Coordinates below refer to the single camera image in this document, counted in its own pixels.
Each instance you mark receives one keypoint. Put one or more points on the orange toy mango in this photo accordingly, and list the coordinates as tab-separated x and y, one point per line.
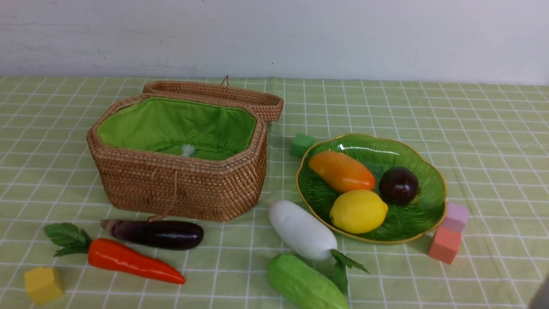
341	172

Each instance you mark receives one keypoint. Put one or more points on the white toy radish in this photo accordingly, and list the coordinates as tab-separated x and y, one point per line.
310	239

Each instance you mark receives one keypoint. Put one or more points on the yellow toy lemon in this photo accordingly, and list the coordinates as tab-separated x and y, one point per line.
358	211

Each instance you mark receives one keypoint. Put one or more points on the dark purple passion fruit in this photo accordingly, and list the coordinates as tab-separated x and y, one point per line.
398	186

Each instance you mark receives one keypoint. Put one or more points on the green toy cucumber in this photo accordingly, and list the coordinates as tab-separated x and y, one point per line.
302	285

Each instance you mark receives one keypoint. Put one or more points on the orange toy carrot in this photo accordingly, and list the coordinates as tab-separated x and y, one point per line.
108	254

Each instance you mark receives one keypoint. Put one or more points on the green foam cube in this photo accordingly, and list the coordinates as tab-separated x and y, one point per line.
300	144

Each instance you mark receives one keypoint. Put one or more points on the woven wicker basket lid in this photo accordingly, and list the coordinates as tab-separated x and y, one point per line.
266	106

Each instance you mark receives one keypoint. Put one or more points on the woven wicker basket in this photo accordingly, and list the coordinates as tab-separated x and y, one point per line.
169	156

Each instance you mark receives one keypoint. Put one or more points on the purple toy eggplant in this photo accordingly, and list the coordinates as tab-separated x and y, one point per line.
166	235

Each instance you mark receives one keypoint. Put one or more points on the green glass leaf plate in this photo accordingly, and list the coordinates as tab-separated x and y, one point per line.
402	224

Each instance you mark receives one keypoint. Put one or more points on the salmon foam cube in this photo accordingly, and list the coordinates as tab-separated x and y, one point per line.
445	245

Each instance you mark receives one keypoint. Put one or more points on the pink foam cube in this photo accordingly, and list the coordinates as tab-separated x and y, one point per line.
456	217

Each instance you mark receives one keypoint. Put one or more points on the green checkered tablecloth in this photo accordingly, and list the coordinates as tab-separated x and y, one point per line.
489	141

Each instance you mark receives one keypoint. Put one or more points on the yellow foam cube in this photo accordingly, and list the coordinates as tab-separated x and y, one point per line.
43	285

